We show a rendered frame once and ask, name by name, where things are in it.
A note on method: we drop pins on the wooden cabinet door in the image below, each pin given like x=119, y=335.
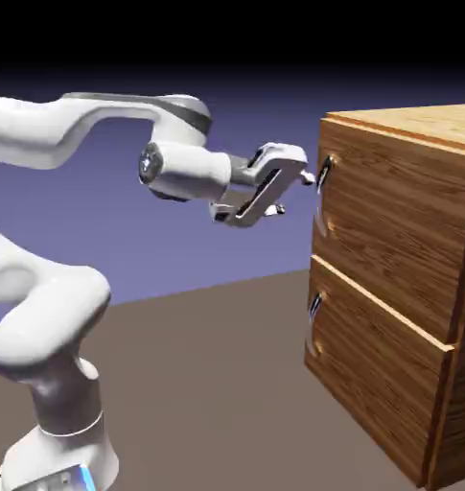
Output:
x=385, y=230
x=370, y=368

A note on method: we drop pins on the wooden cabinet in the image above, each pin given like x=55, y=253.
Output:
x=400, y=291

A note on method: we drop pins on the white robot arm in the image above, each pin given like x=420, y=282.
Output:
x=40, y=330

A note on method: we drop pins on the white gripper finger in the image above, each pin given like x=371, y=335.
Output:
x=308, y=177
x=275, y=209

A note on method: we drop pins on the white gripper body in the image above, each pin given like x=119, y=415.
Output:
x=272, y=184

